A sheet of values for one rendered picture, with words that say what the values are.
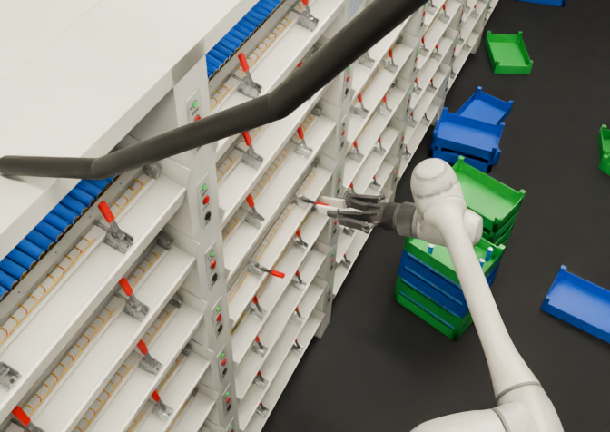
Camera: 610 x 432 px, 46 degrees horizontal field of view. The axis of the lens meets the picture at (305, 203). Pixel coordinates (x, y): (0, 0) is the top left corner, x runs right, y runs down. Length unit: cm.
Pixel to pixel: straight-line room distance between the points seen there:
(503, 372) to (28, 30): 112
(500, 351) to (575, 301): 152
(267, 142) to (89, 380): 65
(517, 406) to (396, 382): 123
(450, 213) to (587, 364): 145
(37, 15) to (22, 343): 51
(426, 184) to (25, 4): 90
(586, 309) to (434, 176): 160
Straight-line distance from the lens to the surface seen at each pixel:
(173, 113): 115
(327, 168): 210
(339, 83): 189
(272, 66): 150
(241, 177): 153
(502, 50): 433
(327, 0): 171
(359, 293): 294
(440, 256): 268
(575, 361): 296
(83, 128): 101
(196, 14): 121
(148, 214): 122
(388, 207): 186
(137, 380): 148
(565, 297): 312
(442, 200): 165
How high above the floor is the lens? 237
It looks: 47 degrees down
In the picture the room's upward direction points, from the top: 2 degrees clockwise
